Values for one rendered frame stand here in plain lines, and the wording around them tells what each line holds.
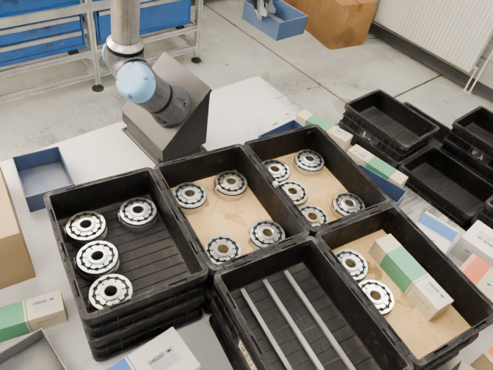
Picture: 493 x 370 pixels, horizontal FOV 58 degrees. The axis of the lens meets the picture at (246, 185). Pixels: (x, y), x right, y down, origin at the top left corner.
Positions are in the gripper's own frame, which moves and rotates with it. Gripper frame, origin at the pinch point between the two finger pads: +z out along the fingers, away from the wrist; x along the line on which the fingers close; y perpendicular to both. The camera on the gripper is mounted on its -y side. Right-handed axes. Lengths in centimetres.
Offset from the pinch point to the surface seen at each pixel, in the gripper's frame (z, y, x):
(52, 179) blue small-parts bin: 31, 1, -89
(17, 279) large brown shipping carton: 27, 34, -111
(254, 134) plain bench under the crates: 40.6, 16.0, -13.3
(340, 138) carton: 37, 41, 11
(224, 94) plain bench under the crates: 41.4, -13.3, -7.3
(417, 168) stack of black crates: 83, 52, 70
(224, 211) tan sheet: 23, 51, -54
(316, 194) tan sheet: 26, 62, -25
